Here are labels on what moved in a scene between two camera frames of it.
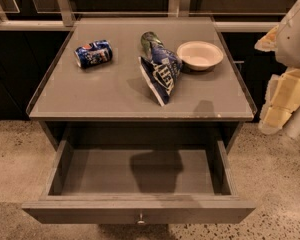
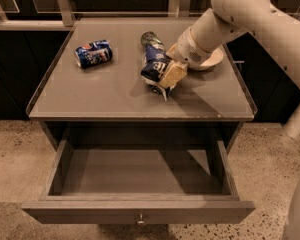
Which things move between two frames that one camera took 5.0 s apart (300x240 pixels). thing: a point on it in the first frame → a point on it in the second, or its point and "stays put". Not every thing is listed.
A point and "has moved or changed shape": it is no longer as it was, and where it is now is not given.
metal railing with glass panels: [52, 7] stays put
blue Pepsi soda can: [95, 53] stays put
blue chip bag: [161, 66] has moved or changed shape
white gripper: [296, 39] → [189, 50]
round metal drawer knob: [141, 221] stays put
